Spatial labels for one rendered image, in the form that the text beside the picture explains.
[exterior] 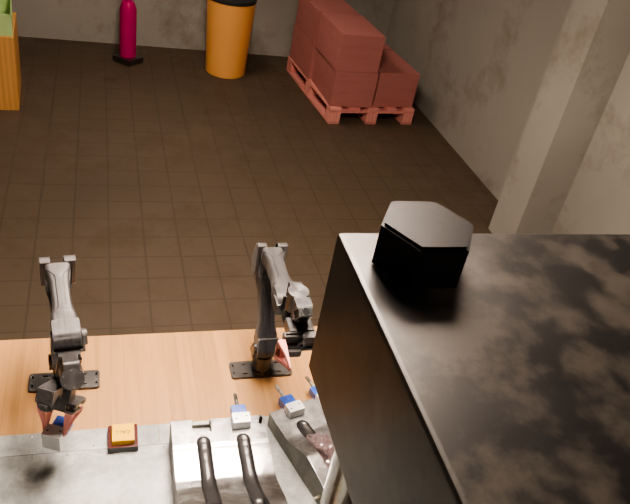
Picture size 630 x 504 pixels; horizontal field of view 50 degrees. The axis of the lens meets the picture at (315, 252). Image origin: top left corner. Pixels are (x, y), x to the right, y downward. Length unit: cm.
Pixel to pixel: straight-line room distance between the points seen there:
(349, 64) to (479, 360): 531
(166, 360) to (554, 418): 179
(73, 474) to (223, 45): 498
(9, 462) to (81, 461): 18
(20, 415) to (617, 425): 177
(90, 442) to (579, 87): 335
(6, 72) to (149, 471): 405
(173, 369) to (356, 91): 412
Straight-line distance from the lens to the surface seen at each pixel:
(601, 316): 74
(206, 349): 231
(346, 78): 590
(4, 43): 551
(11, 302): 377
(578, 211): 467
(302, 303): 174
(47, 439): 190
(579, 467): 57
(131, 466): 200
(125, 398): 216
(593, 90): 443
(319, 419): 208
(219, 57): 651
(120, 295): 377
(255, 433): 197
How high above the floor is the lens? 239
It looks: 34 degrees down
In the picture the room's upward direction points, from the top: 11 degrees clockwise
